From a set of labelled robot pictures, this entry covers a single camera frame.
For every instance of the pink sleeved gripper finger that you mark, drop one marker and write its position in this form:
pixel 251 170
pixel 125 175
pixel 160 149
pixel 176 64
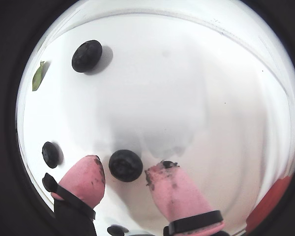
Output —
pixel 83 179
pixel 177 194

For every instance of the dark blueberry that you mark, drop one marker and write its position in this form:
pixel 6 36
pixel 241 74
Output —
pixel 125 166
pixel 87 56
pixel 115 231
pixel 50 155

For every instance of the red collapsible cup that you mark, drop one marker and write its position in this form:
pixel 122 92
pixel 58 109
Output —
pixel 273 196

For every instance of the green leaf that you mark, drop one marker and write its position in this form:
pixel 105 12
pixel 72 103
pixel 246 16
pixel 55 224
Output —
pixel 38 78

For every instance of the clear plastic strip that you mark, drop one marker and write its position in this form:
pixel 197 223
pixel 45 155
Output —
pixel 232 37

